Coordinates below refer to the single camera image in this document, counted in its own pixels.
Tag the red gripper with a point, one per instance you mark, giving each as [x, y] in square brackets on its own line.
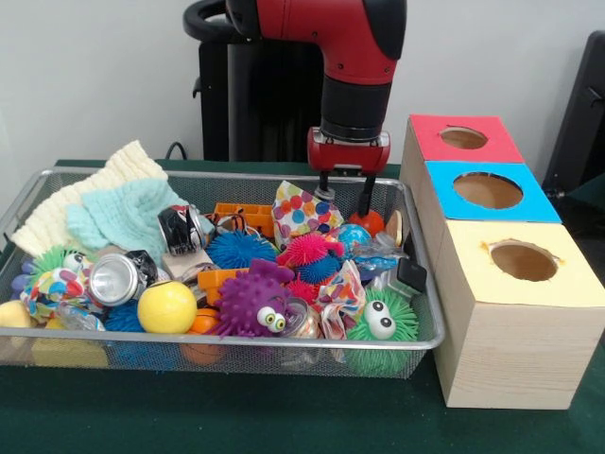
[350, 156]

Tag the crushed clear plastic bottle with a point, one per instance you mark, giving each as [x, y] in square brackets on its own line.
[336, 201]

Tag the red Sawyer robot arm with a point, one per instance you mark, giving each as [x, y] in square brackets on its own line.
[350, 38]

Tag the wooden three-hole box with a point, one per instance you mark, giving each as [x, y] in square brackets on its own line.
[510, 354]

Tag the red rubber ball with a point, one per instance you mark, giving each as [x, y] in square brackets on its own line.
[373, 224]

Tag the polka dot paper napkin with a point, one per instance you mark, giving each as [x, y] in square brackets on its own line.
[302, 210]

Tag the blue spiky ball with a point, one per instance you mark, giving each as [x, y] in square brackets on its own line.
[241, 250]

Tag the green spiky toy with eyes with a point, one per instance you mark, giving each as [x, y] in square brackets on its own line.
[383, 317]

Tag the purple spiky toy with eyes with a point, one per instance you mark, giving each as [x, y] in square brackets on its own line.
[250, 298]

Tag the crushed black can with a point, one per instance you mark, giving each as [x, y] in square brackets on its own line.
[182, 232]

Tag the yellow smiley ball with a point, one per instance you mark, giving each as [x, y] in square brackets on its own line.
[167, 306]

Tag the mint green cloth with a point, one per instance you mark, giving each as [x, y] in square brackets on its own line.
[127, 213]

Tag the dark green tablecloth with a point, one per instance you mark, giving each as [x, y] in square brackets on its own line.
[591, 198]
[283, 416]

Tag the crushed silver can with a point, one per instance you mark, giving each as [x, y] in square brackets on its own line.
[113, 279]

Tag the cream knitted cloth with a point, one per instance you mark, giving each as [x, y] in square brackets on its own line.
[47, 217]

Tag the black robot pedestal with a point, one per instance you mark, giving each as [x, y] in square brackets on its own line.
[264, 94]

